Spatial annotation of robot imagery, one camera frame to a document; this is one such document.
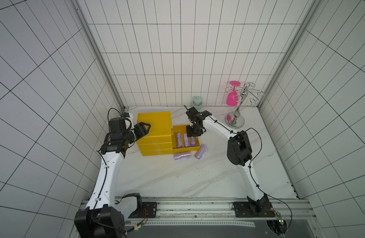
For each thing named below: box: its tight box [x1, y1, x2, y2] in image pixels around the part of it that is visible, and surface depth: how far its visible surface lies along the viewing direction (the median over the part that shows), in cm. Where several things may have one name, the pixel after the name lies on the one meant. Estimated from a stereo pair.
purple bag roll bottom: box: [190, 136, 197, 147], surface depth 97 cm
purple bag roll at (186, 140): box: [183, 133, 189, 148], surface depth 99 cm
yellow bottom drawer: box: [172, 124, 200, 155], surface depth 96 cm
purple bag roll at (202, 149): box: [194, 143, 208, 160], surface depth 94 cm
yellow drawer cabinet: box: [136, 111, 174, 157], surface depth 82 cm
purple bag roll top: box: [176, 132, 183, 149], surface depth 99 cm
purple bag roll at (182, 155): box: [173, 151, 192, 161], surface depth 92 cm
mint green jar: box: [192, 95, 203, 111], surface depth 116 cm
